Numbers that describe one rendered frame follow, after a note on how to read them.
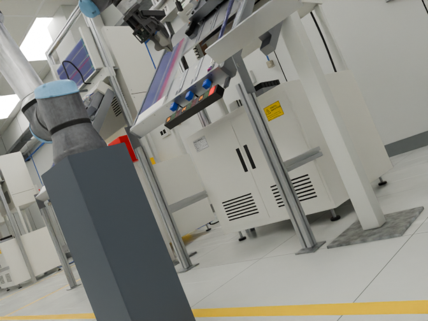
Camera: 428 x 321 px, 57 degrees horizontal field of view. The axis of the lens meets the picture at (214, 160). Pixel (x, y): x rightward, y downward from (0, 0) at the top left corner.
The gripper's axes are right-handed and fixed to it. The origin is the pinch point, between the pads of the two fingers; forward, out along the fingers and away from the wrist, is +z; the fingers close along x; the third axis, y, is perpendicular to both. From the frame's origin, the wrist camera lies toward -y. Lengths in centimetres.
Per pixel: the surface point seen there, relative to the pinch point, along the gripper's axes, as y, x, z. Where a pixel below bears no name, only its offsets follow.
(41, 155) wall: -226, -635, 3
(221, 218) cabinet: 10, -45, 81
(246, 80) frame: 10.3, 25.4, 24.9
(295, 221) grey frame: 38, 23, 70
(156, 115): 8.7, -25.6, 17.0
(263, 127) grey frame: 20, 25, 40
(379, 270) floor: 64, 59, 68
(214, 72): 9.0, 15.9, 16.2
